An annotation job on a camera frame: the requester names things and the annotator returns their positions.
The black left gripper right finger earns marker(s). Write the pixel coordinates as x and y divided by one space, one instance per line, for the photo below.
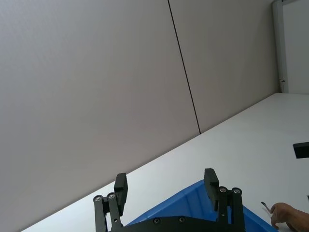
210 186

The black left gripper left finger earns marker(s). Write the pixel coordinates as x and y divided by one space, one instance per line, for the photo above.
120 193

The small thin pale strip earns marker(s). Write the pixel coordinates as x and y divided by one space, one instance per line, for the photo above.
265 206

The person's hand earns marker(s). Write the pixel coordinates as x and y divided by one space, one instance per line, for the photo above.
292 217

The blue plastic bin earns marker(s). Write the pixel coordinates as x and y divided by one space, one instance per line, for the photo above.
190 205

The black rectangular block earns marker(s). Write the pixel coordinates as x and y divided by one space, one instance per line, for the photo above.
301 149

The white door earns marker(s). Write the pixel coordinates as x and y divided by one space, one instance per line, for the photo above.
295 46

